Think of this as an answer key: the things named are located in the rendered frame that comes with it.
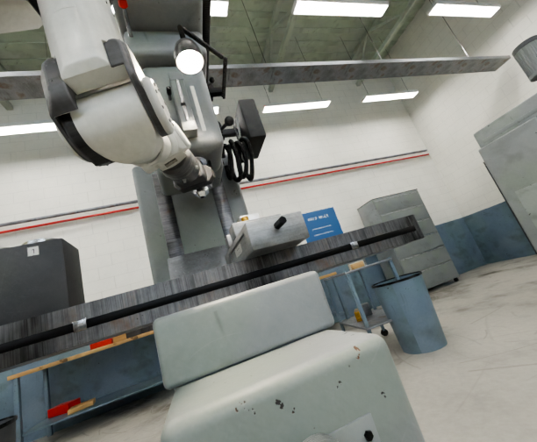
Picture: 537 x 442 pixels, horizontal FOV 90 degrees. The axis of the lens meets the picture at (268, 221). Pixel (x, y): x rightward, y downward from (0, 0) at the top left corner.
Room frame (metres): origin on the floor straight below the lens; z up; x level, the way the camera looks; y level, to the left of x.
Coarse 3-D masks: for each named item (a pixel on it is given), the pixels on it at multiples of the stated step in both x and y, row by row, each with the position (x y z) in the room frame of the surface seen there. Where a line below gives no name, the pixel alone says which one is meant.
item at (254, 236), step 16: (256, 224) 0.61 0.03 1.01; (272, 224) 0.62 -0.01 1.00; (288, 224) 0.64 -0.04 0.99; (304, 224) 0.65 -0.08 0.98; (240, 240) 0.69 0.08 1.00; (256, 240) 0.60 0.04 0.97; (272, 240) 0.62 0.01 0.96; (288, 240) 0.63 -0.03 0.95; (240, 256) 0.71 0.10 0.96; (256, 256) 0.69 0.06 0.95
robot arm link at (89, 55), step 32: (64, 0) 0.24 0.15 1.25; (96, 0) 0.25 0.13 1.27; (64, 32) 0.24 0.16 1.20; (96, 32) 0.25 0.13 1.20; (64, 64) 0.24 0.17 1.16; (96, 64) 0.25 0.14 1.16; (128, 64) 0.26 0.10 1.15; (64, 96) 0.25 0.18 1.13; (160, 96) 0.31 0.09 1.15; (160, 128) 0.31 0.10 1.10
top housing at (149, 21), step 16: (128, 0) 0.56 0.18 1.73; (144, 0) 0.57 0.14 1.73; (160, 0) 0.58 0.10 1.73; (176, 0) 0.60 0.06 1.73; (192, 0) 0.61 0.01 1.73; (128, 16) 0.59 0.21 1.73; (144, 16) 0.61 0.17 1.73; (160, 16) 0.62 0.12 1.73; (176, 16) 0.64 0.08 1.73; (192, 16) 0.65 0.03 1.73
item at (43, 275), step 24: (48, 240) 0.61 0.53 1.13; (0, 264) 0.58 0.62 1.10; (24, 264) 0.59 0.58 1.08; (48, 264) 0.61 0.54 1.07; (72, 264) 0.67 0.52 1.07; (0, 288) 0.58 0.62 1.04; (24, 288) 0.59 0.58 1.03; (48, 288) 0.61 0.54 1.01; (72, 288) 0.65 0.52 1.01; (0, 312) 0.58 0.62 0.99; (24, 312) 0.59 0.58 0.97; (48, 312) 0.61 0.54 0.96
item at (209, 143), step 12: (144, 72) 0.67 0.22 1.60; (156, 72) 0.68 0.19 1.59; (156, 84) 0.67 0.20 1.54; (168, 84) 0.69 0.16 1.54; (192, 84) 0.71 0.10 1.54; (204, 84) 0.73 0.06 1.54; (192, 96) 0.71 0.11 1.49; (204, 96) 0.72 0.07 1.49; (168, 108) 0.68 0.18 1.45; (192, 108) 0.70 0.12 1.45; (204, 108) 0.71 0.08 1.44; (204, 120) 0.71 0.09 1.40; (216, 120) 0.73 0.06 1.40; (204, 132) 0.71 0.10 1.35; (216, 132) 0.72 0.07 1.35; (192, 144) 0.70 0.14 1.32; (204, 144) 0.71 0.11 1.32; (216, 144) 0.73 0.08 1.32; (204, 156) 0.76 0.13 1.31; (216, 156) 0.78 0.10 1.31; (216, 168) 0.86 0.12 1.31
